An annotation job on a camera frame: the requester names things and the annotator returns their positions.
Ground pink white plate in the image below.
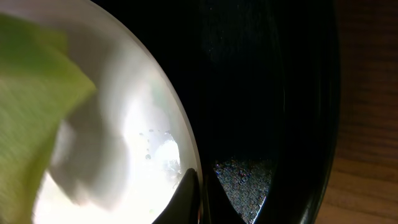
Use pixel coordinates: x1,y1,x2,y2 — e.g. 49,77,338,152
1,0,201,223

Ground green scouring sponge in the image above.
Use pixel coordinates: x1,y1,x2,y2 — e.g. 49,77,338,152
1,14,95,223

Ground round black tray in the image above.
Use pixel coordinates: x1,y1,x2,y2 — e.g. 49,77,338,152
99,0,340,223

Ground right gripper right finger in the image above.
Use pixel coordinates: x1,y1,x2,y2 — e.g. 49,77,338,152
202,169,245,224

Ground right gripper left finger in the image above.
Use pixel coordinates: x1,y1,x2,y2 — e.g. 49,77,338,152
152,168,200,224

